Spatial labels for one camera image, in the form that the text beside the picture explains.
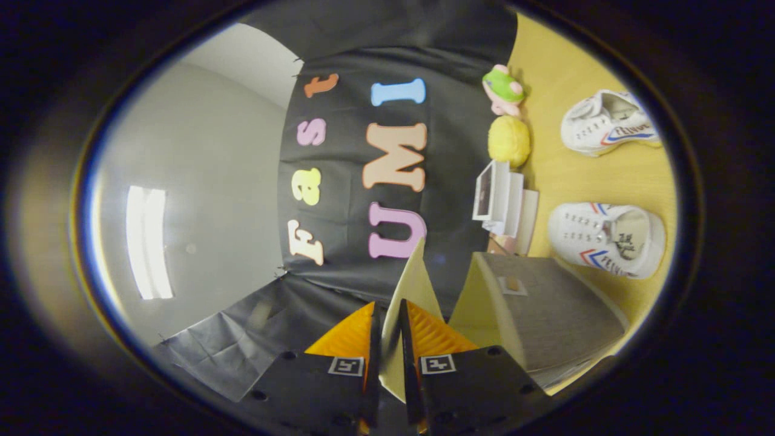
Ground thin white book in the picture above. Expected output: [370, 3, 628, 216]
[515, 189, 539, 256]

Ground pink and green plush toy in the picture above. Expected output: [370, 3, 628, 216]
[482, 64, 526, 117]

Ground white shoe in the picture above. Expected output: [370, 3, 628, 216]
[560, 90, 662, 158]
[548, 202, 667, 280]

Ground grey fabric storage box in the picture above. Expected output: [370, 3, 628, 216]
[380, 237, 630, 403]

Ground black backdrop cloth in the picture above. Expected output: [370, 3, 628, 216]
[154, 0, 521, 403]

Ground thick white book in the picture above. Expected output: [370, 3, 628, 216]
[496, 171, 524, 238]

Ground yellow plush toy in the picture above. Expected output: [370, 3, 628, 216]
[488, 115, 532, 168]

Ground white book with dark photo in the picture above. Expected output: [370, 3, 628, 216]
[472, 160, 510, 223]

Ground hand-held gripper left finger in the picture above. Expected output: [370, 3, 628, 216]
[239, 301, 382, 436]

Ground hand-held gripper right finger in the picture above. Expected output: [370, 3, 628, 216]
[398, 299, 555, 436]

